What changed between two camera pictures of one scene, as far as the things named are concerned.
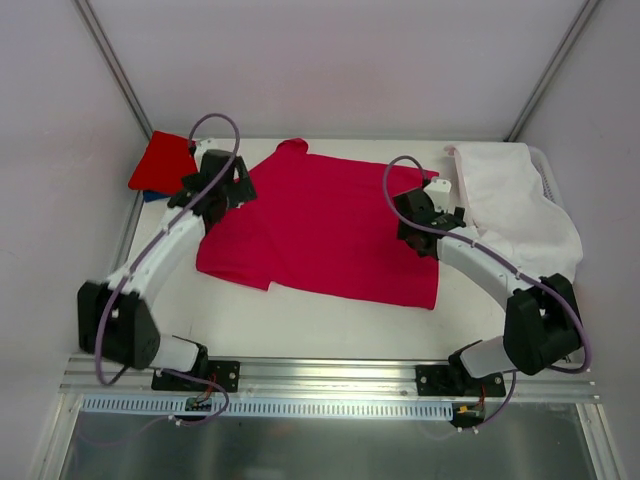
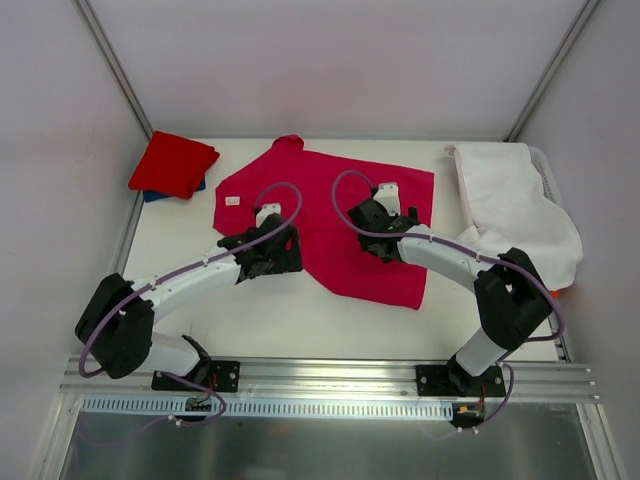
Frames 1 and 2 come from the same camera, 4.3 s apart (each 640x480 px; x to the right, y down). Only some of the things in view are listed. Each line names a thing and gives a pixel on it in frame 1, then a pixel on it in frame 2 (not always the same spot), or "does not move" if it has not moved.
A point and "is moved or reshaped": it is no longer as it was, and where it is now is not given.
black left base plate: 225,373 does not move
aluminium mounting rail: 328,377 does not move
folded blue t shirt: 150,195 does not move
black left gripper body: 243,181 -> 288,248
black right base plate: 455,380 does not move
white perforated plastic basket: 549,182 does not move
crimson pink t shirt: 321,225 is moved or reshaped
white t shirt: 507,201 does not move
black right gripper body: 447,220 -> 368,220
